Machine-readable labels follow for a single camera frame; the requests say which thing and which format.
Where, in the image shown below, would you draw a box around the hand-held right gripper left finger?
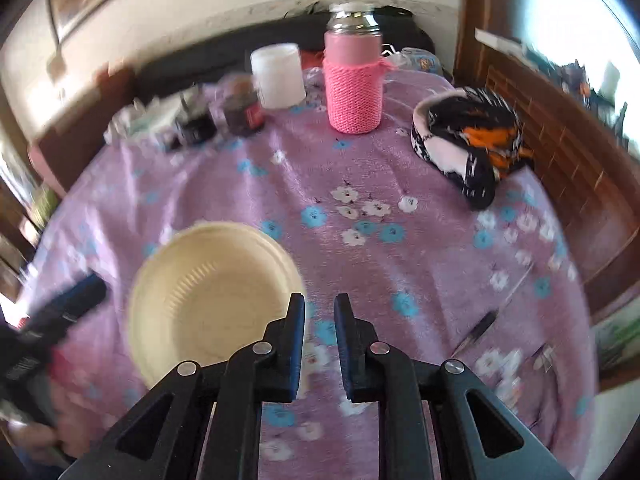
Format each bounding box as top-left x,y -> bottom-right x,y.
60,292 -> 307,480

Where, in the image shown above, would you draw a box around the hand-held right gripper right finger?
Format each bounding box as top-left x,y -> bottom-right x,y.
334,292 -> 576,480

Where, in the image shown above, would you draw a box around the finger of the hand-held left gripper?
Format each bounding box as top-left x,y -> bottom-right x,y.
22,272 -> 108,343

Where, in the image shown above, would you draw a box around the cream ribbed bowl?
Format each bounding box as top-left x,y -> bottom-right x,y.
127,222 -> 307,392

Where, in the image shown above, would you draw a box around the purple floral tablecloth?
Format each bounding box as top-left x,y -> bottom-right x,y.
20,65 -> 598,480

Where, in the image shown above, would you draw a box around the black pen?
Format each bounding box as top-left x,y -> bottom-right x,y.
450,307 -> 501,356

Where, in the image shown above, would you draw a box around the brown fabric armchair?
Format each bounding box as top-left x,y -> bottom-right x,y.
27,65 -> 141,196

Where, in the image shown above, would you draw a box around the white crumpled cloth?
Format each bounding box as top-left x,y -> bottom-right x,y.
102,102 -> 153,143

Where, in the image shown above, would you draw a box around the black power adapter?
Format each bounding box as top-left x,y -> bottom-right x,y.
172,87 -> 217,151

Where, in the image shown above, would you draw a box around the black battery boxes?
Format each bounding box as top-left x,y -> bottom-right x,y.
220,75 -> 267,137

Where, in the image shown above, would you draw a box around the pink knit-sleeved bottle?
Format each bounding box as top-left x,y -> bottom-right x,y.
322,2 -> 387,135

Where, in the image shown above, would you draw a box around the white plastic jar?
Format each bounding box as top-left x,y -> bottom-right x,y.
250,43 -> 307,110

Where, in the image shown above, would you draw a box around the wooden cabinet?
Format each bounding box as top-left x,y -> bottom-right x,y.
480,57 -> 640,321

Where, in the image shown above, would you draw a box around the printed plastic bag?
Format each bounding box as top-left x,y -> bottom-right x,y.
397,47 -> 443,77

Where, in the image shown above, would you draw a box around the wooden window frame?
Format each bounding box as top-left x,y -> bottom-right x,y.
452,0 -> 506,86

